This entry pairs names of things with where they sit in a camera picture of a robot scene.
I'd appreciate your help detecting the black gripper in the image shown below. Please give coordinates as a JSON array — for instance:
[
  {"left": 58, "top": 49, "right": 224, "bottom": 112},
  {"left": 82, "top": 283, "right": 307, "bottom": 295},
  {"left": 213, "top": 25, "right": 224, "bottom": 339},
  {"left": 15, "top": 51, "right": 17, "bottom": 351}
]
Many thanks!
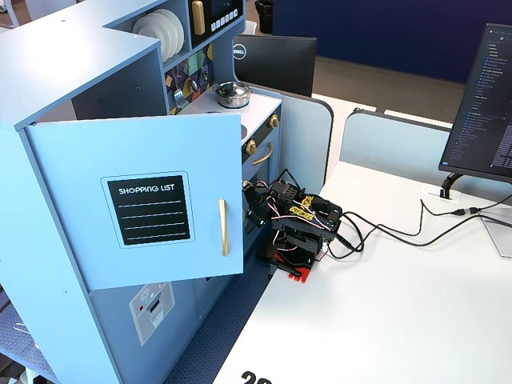
[{"left": 242, "top": 180, "right": 268, "bottom": 232}]

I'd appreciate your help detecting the blue shopping list cabinet door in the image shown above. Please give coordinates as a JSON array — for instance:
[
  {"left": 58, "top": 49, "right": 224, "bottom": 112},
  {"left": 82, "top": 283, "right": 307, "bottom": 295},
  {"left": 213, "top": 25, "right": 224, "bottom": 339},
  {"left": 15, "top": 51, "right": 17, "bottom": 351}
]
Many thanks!
[{"left": 24, "top": 111, "right": 246, "bottom": 292}]

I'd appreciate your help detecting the blue toy kitchen cabinet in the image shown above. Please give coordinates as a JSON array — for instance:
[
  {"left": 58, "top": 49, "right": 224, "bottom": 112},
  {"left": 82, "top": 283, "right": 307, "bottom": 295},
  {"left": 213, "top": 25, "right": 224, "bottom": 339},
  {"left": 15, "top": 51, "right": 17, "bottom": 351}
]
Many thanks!
[{"left": 0, "top": 0, "right": 283, "bottom": 384}]

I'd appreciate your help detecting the red table clamp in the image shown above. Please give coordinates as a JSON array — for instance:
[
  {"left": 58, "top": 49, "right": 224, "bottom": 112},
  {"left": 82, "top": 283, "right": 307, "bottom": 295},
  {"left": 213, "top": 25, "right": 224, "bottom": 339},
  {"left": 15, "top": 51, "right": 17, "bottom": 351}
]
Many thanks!
[{"left": 286, "top": 266, "right": 313, "bottom": 284}]

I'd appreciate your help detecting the gray-blue desk divider panel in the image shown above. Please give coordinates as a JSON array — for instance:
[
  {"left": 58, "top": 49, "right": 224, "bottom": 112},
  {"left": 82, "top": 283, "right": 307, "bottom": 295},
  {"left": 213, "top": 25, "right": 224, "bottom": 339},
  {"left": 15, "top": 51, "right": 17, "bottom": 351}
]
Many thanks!
[
  {"left": 338, "top": 107, "right": 454, "bottom": 183},
  {"left": 247, "top": 82, "right": 335, "bottom": 190}
]

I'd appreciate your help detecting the gray metal pot with lid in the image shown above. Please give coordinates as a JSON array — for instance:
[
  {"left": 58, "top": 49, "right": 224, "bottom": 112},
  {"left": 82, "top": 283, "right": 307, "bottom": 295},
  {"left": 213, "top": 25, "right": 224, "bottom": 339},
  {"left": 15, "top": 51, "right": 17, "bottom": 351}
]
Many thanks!
[{"left": 211, "top": 81, "right": 252, "bottom": 109}]

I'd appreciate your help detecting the black Dell monitor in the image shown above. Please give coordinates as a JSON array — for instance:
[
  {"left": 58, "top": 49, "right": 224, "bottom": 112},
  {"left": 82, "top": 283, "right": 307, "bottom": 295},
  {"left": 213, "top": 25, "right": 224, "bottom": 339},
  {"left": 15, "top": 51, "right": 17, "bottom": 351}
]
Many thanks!
[{"left": 232, "top": 34, "right": 318, "bottom": 98}]

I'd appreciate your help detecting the white toy plate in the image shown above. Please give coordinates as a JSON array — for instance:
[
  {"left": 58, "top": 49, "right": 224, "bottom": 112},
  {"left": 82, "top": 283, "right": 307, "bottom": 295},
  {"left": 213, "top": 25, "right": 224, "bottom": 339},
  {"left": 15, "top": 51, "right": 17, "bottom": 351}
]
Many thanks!
[
  {"left": 131, "top": 14, "right": 166, "bottom": 63},
  {"left": 158, "top": 8, "right": 186, "bottom": 55},
  {"left": 144, "top": 10, "right": 179, "bottom": 61}
]

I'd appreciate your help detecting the black trash bin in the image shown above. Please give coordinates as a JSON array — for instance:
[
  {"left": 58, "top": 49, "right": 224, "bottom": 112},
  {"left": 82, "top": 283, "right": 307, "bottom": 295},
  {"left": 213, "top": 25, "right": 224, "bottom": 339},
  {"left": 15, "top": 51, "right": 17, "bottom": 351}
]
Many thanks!
[{"left": 254, "top": 0, "right": 275, "bottom": 35}]

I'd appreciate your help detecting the black toy microwave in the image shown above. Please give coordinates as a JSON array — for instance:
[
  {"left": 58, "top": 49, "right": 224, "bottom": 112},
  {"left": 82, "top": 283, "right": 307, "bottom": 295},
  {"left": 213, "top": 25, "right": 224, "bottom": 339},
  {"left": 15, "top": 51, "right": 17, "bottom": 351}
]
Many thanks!
[{"left": 187, "top": 0, "right": 246, "bottom": 51}]

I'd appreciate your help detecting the black monitor with lit screen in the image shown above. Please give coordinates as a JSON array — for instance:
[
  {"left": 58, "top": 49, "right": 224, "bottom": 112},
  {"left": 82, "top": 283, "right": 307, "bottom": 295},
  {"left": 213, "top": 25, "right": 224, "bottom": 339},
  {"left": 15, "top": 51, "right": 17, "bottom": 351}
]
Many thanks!
[{"left": 438, "top": 22, "right": 512, "bottom": 180}]

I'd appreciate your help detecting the gold cabinet door handle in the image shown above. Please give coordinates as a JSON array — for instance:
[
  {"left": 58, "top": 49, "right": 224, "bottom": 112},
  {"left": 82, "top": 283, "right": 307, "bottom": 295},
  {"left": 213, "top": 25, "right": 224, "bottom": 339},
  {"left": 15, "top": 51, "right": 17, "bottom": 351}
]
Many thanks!
[{"left": 218, "top": 198, "right": 230, "bottom": 257}]

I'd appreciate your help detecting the gold oven door handle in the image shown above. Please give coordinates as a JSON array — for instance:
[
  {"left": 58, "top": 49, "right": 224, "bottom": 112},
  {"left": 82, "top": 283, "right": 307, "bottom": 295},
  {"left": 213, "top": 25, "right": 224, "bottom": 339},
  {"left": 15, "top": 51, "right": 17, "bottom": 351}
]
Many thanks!
[{"left": 251, "top": 142, "right": 274, "bottom": 166}]

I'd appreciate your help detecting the black cable with inline connector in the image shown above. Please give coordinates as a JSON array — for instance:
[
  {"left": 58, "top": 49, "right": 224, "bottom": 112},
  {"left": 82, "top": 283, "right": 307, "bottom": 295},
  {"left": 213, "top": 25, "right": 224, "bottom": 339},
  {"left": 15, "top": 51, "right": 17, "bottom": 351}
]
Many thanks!
[{"left": 339, "top": 198, "right": 512, "bottom": 238}]

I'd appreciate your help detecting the long black cable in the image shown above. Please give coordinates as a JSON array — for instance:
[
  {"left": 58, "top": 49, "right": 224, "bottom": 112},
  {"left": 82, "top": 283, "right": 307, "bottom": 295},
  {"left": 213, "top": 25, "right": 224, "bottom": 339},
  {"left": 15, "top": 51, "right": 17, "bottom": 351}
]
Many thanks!
[{"left": 327, "top": 214, "right": 512, "bottom": 260}]

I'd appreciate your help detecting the gold microwave handle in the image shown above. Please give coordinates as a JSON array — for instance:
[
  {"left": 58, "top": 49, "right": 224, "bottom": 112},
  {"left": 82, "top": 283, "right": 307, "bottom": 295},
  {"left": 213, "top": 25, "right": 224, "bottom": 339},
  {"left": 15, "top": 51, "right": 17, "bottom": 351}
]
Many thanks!
[{"left": 190, "top": 0, "right": 206, "bottom": 36}]

